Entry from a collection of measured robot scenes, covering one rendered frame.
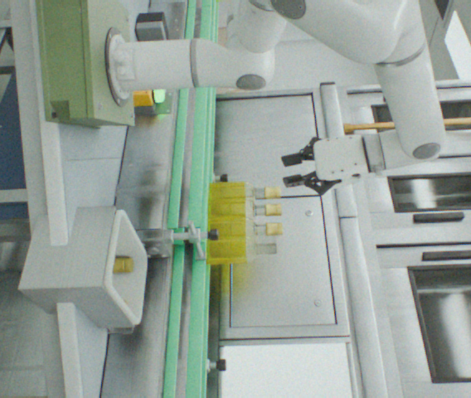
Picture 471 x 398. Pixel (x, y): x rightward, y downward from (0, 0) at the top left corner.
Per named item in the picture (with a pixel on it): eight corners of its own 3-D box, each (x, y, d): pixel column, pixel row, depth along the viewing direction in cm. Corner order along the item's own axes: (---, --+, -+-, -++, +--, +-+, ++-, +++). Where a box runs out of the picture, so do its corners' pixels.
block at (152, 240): (143, 261, 116) (172, 260, 115) (133, 243, 108) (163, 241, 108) (145, 248, 118) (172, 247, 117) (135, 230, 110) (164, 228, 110)
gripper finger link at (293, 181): (318, 191, 95) (286, 198, 97) (317, 179, 96) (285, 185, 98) (315, 183, 92) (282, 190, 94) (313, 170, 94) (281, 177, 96)
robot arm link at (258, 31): (240, 8, 73) (239, -69, 78) (223, 90, 95) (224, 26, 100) (299, 13, 74) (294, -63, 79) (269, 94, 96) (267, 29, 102)
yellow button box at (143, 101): (128, 114, 131) (154, 112, 131) (121, 94, 125) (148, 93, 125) (132, 96, 135) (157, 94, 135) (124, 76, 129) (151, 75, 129)
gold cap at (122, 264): (116, 271, 108) (134, 270, 108) (111, 275, 105) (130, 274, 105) (114, 255, 108) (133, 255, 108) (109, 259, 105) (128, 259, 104)
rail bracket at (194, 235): (173, 263, 117) (223, 261, 116) (158, 229, 103) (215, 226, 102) (174, 252, 119) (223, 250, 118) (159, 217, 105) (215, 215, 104)
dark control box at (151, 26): (140, 50, 147) (167, 48, 146) (133, 29, 140) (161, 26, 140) (143, 34, 151) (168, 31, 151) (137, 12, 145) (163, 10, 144)
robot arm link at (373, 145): (388, 182, 93) (373, 186, 94) (380, 148, 98) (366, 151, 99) (384, 161, 87) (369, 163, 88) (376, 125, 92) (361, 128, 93)
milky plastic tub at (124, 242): (101, 329, 102) (140, 327, 101) (60, 288, 83) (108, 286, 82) (113, 257, 111) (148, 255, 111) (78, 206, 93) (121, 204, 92)
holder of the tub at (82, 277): (107, 336, 106) (140, 335, 105) (59, 288, 83) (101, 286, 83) (117, 267, 116) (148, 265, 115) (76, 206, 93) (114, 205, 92)
